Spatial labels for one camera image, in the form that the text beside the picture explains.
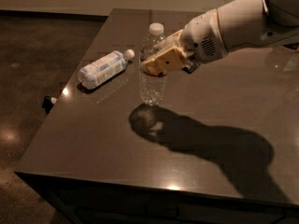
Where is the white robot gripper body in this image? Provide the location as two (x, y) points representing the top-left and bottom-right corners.
(180, 9), (228, 63)

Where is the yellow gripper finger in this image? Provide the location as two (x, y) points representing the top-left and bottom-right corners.
(140, 46), (194, 77)
(163, 30), (182, 47)

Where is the clear water bottle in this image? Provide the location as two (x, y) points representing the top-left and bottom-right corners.
(139, 23), (166, 105)

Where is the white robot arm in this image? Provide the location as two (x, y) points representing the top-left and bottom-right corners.
(140, 0), (299, 77)

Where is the black rxbar chocolate wrapper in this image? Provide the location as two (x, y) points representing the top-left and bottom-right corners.
(183, 62), (200, 74)

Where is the white lying plastic bottle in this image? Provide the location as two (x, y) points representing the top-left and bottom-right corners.
(78, 49), (135, 90)

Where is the black object on floor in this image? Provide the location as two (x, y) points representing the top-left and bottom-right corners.
(42, 96), (57, 114)

